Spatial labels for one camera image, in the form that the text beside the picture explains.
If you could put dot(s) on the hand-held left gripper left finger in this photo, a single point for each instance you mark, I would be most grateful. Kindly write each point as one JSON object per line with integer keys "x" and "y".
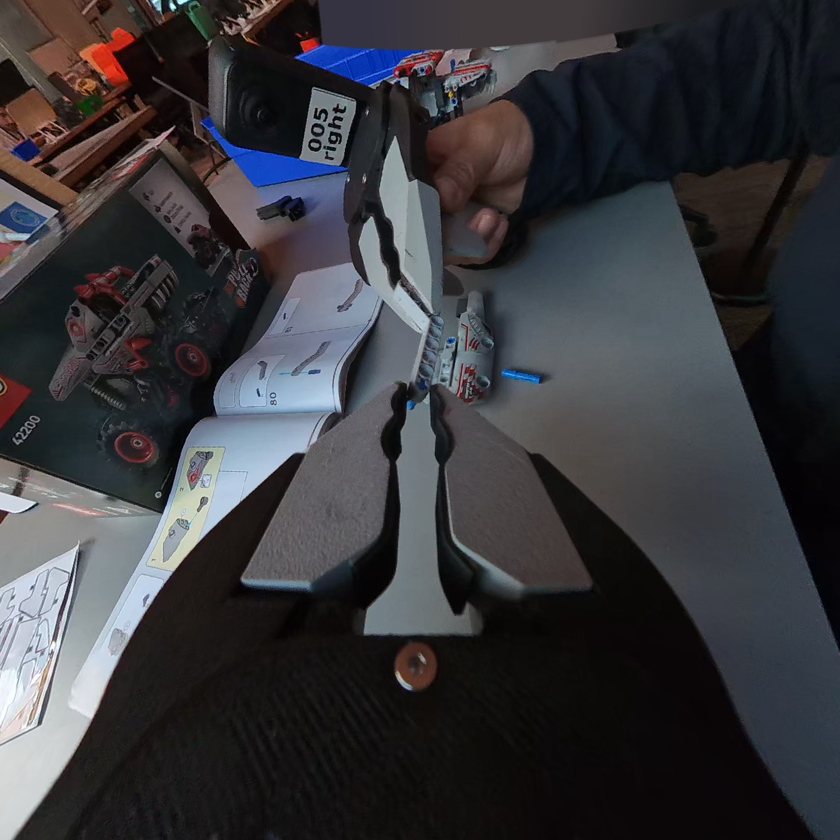
{"x": 328, "y": 512}

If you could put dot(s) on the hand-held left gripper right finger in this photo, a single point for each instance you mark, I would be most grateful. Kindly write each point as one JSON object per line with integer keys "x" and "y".
{"x": 512, "y": 519}

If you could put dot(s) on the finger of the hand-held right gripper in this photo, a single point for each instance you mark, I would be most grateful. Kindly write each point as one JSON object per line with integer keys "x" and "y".
{"x": 375, "y": 246}
{"x": 424, "y": 249}

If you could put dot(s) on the grey angled toy beam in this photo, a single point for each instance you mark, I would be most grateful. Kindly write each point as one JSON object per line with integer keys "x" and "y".
{"x": 431, "y": 355}

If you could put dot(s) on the blue toy axle pin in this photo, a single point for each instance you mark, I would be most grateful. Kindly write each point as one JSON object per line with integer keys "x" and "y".
{"x": 522, "y": 376}

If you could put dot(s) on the person's right forearm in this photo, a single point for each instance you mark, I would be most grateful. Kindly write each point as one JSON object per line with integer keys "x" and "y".
{"x": 657, "y": 92}

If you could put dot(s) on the toy truck set box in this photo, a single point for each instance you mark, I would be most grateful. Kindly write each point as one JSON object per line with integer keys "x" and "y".
{"x": 132, "y": 327}

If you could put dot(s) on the person's right hand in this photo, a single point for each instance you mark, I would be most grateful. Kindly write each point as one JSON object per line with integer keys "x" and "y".
{"x": 487, "y": 157}

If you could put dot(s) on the blue plastic bin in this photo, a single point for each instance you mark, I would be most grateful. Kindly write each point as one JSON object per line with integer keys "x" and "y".
{"x": 277, "y": 160}

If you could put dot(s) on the black and blue toy piece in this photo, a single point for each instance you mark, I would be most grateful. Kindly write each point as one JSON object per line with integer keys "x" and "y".
{"x": 282, "y": 209}

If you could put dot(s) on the grey red-stickered toy panel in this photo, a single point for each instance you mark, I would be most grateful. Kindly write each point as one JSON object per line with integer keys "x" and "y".
{"x": 469, "y": 355}

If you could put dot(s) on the open instruction booklet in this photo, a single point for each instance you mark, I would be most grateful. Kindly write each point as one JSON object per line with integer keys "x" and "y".
{"x": 277, "y": 380}

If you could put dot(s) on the partly built toy truck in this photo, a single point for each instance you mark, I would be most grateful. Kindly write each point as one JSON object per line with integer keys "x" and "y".
{"x": 447, "y": 79}

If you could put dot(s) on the orange storage bin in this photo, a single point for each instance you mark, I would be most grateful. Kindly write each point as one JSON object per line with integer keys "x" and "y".
{"x": 105, "y": 59}

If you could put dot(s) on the white printed box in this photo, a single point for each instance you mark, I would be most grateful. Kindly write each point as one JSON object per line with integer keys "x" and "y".
{"x": 27, "y": 223}

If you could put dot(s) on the sticker sheet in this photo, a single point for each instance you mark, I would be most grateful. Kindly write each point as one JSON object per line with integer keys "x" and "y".
{"x": 34, "y": 643}

